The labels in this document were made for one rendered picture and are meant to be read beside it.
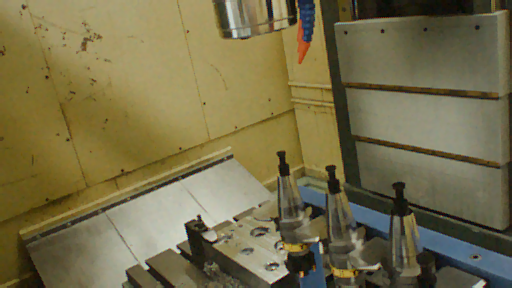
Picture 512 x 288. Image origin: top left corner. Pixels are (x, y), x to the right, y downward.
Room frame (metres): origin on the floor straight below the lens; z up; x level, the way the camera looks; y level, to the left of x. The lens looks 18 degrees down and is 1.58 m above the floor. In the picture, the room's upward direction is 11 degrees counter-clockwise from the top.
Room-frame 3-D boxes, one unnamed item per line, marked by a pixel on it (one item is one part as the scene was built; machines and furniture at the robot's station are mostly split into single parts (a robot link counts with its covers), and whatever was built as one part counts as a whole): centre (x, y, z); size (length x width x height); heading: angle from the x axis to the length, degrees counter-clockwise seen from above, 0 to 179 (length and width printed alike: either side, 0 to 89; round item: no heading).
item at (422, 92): (1.23, -0.42, 1.16); 0.48 x 0.05 x 0.51; 32
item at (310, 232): (0.66, -0.06, 1.21); 0.07 x 0.05 x 0.01; 122
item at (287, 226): (0.71, -0.03, 1.21); 0.06 x 0.06 x 0.03
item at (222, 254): (1.06, 0.01, 0.97); 0.29 x 0.23 x 0.05; 32
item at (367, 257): (0.57, -0.12, 1.21); 0.07 x 0.05 x 0.01; 122
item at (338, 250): (0.61, -0.09, 1.21); 0.06 x 0.06 x 0.03
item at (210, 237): (1.15, 0.18, 0.97); 0.13 x 0.03 x 0.15; 32
